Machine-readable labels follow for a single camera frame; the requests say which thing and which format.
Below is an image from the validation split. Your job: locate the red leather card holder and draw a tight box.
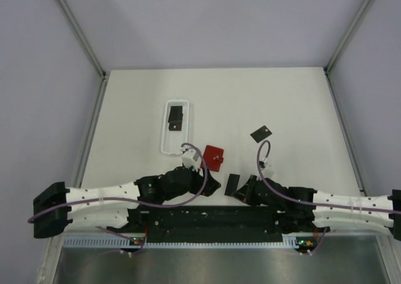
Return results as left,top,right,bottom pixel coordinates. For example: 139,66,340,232
202,145,224,172

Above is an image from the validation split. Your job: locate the aluminium frame post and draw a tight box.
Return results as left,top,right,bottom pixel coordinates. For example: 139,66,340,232
324,0,375,76
55,0,107,79

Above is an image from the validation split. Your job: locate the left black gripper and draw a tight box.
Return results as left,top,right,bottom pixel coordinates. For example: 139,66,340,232
165,161,220,201

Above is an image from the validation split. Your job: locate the black VIP credit card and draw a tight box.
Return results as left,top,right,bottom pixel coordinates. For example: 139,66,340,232
224,174,240,196

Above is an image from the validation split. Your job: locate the right aluminium frame post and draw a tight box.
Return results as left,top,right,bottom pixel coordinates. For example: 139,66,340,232
324,0,375,76

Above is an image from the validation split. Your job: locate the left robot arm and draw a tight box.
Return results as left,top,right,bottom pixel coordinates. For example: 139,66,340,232
28,166,221,239

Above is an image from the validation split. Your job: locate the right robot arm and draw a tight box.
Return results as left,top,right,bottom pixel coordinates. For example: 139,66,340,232
231,176,400,241

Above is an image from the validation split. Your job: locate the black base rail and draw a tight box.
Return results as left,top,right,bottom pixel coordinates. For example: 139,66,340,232
128,204,314,243

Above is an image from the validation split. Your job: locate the white plastic tray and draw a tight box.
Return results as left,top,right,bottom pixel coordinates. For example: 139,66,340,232
160,99,190,155

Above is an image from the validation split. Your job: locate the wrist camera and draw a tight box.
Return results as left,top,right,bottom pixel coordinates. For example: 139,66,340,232
260,159,274,178
181,149,202,171

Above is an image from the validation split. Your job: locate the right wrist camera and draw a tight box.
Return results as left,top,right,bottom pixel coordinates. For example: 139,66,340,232
260,159,274,178

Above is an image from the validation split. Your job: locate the black card in tray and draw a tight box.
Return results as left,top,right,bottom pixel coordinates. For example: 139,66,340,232
168,105,183,124
169,120,182,132

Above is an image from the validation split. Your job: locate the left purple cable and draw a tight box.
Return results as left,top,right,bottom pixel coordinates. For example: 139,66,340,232
27,142,207,224

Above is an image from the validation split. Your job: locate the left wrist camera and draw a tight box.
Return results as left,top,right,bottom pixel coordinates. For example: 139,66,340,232
181,149,202,171

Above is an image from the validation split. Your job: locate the left aluminium frame post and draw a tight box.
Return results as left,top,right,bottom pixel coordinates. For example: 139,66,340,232
55,0,107,79

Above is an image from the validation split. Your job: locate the white cable duct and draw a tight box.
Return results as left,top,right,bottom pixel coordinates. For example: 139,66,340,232
62,233,312,250

